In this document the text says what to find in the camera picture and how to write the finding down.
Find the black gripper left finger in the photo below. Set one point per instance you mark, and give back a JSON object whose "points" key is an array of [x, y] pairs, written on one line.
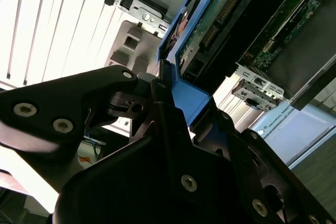
{"points": [[65, 98]]}

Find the hard disk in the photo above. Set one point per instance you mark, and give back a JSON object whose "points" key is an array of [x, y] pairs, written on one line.
{"points": [[199, 98]]}

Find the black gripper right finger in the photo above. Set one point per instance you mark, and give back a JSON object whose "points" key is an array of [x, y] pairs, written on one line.
{"points": [[262, 171]]}

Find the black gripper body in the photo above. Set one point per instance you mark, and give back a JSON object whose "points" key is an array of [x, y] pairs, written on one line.
{"points": [[144, 187]]}

